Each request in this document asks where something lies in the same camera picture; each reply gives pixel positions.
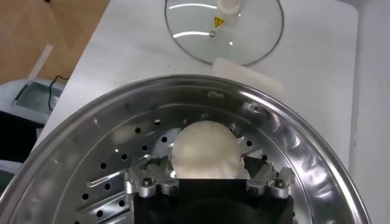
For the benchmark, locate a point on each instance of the white steamed baozi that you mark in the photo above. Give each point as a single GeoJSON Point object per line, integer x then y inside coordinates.
{"type": "Point", "coordinates": [207, 149]}

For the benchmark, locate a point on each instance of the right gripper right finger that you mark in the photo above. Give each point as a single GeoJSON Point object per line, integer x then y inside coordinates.
{"type": "Point", "coordinates": [263, 178]}

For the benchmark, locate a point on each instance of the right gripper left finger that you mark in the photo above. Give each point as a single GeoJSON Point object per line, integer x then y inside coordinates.
{"type": "Point", "coordinates": [158, 178]}

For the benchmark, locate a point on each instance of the stainless steel steamer basket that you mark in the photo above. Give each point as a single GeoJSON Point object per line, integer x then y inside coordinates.
{"type": "Point", "coordinates": [304, 146]}

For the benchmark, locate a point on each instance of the dark robot torso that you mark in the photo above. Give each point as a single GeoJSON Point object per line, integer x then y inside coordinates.
{"type": "Point", "coordinates": [15, 137]}

